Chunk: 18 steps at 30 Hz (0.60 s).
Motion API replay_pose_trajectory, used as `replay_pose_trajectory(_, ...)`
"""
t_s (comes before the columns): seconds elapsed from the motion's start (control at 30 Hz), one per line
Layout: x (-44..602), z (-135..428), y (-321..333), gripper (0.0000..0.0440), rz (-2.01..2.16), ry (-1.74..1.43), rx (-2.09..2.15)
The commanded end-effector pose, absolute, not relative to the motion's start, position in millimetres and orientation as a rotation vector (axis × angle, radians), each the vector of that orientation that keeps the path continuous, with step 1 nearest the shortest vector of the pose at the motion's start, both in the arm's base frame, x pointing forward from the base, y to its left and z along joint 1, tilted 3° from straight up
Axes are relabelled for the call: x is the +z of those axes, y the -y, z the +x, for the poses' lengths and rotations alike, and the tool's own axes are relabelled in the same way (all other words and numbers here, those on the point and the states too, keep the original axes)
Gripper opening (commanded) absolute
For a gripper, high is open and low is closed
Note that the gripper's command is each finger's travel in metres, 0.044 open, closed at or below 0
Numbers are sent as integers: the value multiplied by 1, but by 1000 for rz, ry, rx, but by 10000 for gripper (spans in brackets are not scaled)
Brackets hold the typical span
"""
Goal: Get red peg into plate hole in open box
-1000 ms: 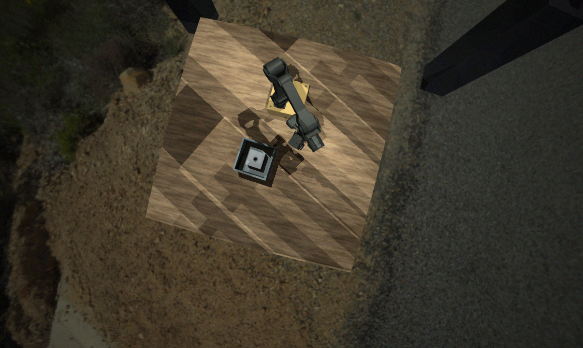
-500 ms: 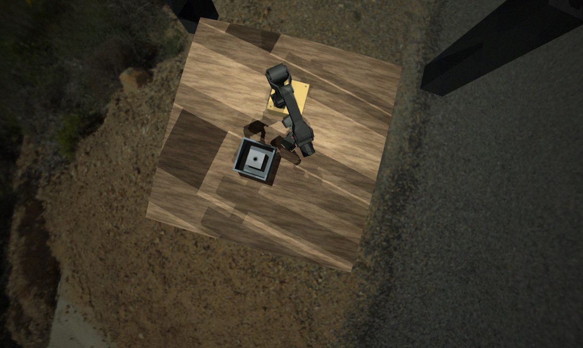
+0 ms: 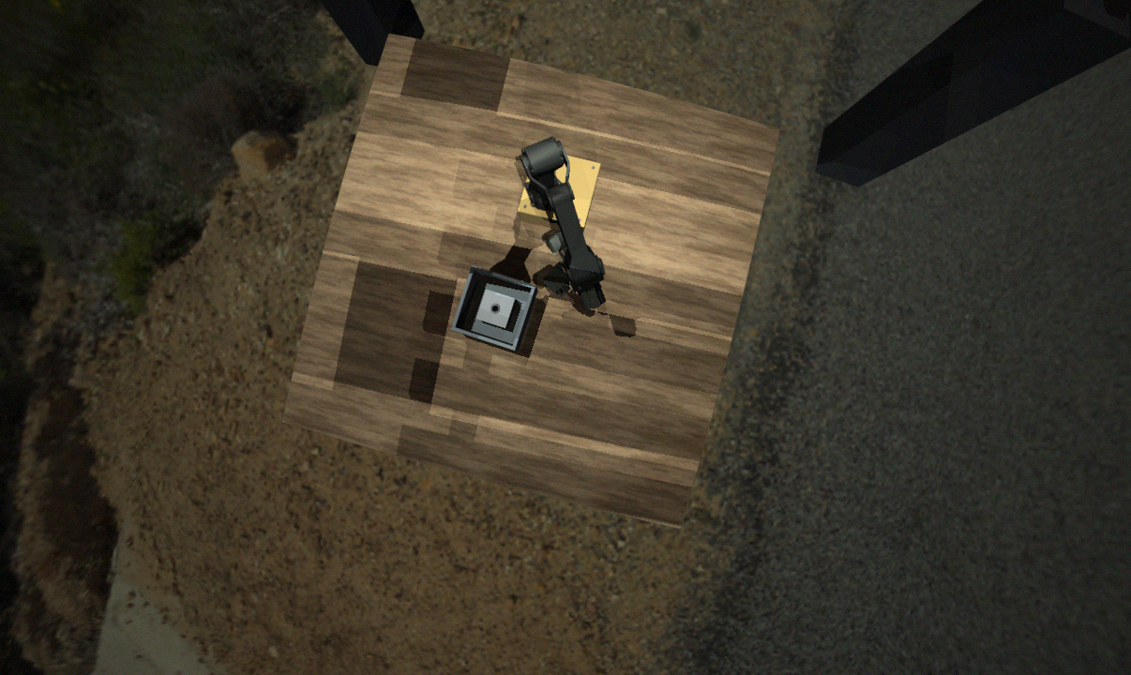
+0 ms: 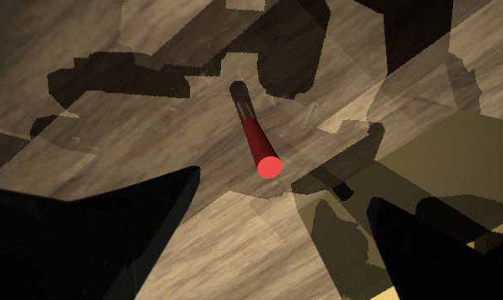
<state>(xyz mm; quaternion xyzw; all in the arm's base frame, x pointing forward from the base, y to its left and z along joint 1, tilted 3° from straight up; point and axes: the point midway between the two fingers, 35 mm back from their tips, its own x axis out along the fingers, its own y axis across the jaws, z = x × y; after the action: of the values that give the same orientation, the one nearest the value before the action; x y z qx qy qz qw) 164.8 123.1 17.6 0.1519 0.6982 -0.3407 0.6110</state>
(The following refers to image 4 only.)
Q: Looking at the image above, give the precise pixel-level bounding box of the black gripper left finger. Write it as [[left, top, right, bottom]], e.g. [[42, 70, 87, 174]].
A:
[[0, 166, 200, 300]]

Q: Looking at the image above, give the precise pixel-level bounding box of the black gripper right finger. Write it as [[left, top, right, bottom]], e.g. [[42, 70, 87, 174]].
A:
[[366, 197, 503, 300]]

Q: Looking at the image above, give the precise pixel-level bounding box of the red peg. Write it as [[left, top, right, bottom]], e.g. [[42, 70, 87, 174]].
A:
[[243, 117, 282, 178]]

